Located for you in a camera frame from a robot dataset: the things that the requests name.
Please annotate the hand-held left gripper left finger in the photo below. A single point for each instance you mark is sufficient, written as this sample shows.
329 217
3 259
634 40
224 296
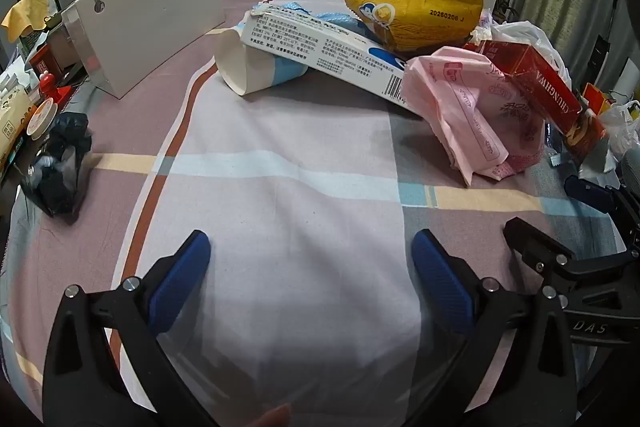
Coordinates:
177 277

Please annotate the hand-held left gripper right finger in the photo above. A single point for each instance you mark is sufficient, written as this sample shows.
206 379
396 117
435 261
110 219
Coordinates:
440 277

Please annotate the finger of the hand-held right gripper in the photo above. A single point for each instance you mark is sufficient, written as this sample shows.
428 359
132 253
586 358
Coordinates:
592 196
537 242

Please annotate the red cigarette carton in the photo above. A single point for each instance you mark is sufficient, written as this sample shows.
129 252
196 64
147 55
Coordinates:
530 72

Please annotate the pink plastic wrapper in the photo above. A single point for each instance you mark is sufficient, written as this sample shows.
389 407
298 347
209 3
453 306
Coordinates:
450 107

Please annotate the white blue paper cup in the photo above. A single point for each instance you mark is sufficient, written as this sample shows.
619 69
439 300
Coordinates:
250 67

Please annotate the long white carton box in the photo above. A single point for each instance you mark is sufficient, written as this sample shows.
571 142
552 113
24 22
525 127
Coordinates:
325 52

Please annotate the yellow snack bag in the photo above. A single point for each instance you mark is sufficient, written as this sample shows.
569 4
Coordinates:
425 2

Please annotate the person's left hand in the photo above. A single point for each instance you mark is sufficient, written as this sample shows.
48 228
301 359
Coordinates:
272 417

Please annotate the white paper roll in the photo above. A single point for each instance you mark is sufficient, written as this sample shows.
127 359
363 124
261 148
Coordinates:
630 79

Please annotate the black upright vacuum cleaner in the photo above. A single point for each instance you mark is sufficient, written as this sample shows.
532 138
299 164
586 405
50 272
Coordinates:
602 52

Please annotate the black plastic bag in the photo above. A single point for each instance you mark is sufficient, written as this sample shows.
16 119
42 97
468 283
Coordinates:
57 167

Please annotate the small potted plant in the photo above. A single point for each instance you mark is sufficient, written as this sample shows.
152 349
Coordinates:
505 7

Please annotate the beige tissue box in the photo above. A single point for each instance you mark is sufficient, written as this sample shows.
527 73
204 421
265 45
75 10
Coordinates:
12 132

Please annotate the red toy figure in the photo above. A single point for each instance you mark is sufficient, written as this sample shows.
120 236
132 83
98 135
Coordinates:
54 91

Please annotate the red box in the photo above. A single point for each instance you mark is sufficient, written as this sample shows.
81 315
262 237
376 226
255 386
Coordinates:
45 62

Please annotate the white board with keyhole slots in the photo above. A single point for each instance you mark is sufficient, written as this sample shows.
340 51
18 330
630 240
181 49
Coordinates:
150 22

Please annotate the green white carton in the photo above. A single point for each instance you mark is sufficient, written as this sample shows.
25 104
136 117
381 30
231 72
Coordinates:
27 46

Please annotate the yellow cloth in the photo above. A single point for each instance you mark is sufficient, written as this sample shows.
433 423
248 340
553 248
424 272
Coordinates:
27 9

